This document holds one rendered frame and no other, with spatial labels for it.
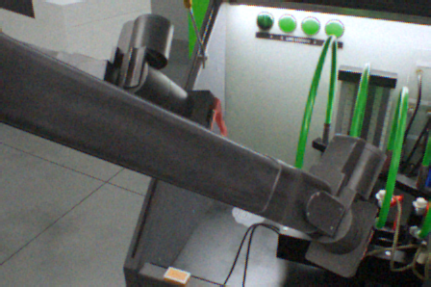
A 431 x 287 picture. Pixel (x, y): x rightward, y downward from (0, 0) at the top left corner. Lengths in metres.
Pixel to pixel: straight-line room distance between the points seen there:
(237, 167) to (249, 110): 0.90
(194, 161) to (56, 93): 0.12
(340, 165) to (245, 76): 0.78
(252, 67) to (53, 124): 0.96
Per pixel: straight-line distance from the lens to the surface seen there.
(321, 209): 0.45
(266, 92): 1.25
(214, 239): 1.25
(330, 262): 0.61
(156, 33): 0.61
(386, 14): 1.10
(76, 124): 0.32
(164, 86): 0.59
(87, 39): 3.66
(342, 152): 0.51
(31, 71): 0.31
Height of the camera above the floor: 1.67
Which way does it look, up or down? 30 degrees down
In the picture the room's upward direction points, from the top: straight up
